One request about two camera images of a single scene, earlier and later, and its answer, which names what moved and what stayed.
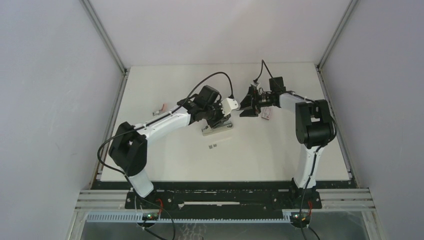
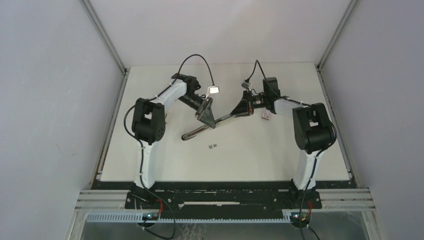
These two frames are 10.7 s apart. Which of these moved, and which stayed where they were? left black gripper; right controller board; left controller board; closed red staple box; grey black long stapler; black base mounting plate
Moved: grey black long stapler; left black gripper
Stayed: black base mounting plate; closed red staple box; left controller board; right controller board
